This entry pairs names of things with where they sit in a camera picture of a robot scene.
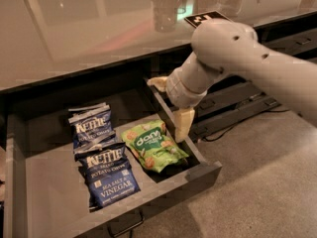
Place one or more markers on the blue Kettle chip bag rear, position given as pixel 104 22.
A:
pixel 91 125

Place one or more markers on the grey gripper wrist body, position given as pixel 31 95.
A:
pixel 179 91

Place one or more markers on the blue Kettle chip bag front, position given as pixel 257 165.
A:
pixel 108 175

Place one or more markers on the middle right closed drawer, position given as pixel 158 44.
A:
pixel 226 97

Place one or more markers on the black white fiducial marker tag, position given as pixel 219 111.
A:
pixel 196 19

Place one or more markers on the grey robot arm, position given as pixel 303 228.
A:
pixel 221 47

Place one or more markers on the open grey top drawer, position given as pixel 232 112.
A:
pixel 46 192

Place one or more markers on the green rice chip bag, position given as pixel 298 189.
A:
pixel 152 147

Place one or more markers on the lower right closed drawer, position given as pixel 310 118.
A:
pixel 213 123

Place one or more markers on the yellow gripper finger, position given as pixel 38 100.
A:
pixel 183 119
pixel 158 82

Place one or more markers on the upper right closed drawer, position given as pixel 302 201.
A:
pixel 296 36

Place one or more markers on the closed drawer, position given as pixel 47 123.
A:
pixel 213 123
pixel 296 36
pixel 226 97

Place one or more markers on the black drawer handle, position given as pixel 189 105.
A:
pixel 125 224

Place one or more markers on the blue kettle chip bag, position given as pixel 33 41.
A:
pixel 108 175
pixel 91 125

